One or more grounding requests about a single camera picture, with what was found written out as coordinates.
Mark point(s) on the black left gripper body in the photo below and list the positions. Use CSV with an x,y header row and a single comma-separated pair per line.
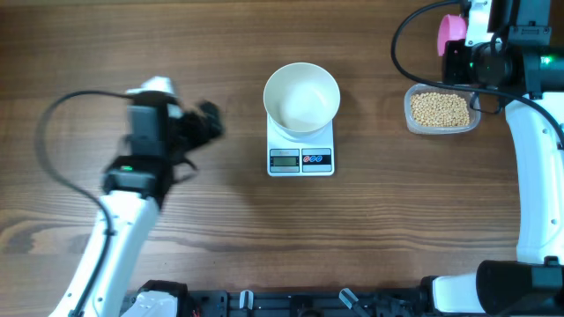
x,y
189,133

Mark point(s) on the pink plastic scoop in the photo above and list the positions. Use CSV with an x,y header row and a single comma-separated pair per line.
x,y
452,28

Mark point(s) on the white digital kitchen scale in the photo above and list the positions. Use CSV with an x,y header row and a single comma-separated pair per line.
x,y
306,155

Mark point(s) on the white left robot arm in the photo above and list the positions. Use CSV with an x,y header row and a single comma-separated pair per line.
x,y
135,186

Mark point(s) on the cream white bowl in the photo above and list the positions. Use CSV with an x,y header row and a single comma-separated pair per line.
x,y
301,98

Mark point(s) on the clear plastic bean container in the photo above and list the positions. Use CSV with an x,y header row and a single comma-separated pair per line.
x,y
435,111

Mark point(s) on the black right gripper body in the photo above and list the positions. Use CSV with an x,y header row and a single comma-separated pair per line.
x,y
466,63

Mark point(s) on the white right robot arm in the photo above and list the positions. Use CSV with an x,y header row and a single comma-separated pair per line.
x,y
503,48

